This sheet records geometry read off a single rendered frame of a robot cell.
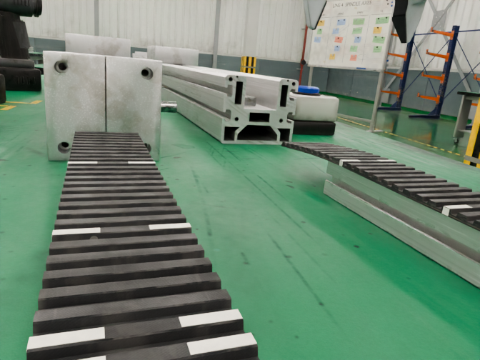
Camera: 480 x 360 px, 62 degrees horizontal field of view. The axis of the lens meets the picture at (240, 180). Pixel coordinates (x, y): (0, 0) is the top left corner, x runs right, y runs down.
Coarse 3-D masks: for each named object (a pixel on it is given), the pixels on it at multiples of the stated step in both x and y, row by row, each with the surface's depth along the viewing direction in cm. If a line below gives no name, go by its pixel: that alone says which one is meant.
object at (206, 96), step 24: (168, 72) 91; (192, 72) 64; (216, 72) 54; (240, 72) 69; (168, 96) 85; (192, 96) 64; (216, 96) 52; (240, 96) 50; (264, 96) 55; (288, 96) 52; (192, 120) 65; (216, 120) 52; (240, 120) 50; (264, 120) 53; (288, 120) 54
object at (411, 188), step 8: (392, 184) 25; (400, 184) 25; (408, 184) 25; (416, 184) 25; (424, 184) 25; (432, 184) 26; (440, 184) 26; (448, 184) 26; (456, 184) 26; (400, 192) 24; (408, 192) 24; (416, 192) 24; (424, 192) 24; (432, 192) 24; (440, 192) 24; (448, 192) 25; (456, 192) 25
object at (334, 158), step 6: (324, 156) 32; (330, 156) 32; (336, 156) 32; (342, 156) 32; (348, 156) 32; (354, 156) 33; (360, 156) 33; (366, 156) 33; (372, 156) 33; (378, 156) 33; (336, 162) 31
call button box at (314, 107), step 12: (300, 96) 61; (312, 96) 62; (324, 96) 64; (300, 108) 62; (312, 108) 62; (324, 108) 63; (336, 108) 64; (300, 120) 62; (312, 120) 63; (324, 120) 64; (300, 132) 63; (312, 132) 64; (324, 132) 64
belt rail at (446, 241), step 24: (336, 168) 32; (336, 192) 32; (360, 192) 30; (384, 192) 26; (384, 216) 26; (408, 216) 25; (432, 216) 23; (408, 240) 24; (432, 240) 23; (456, 240) 21; (456, 264) 21
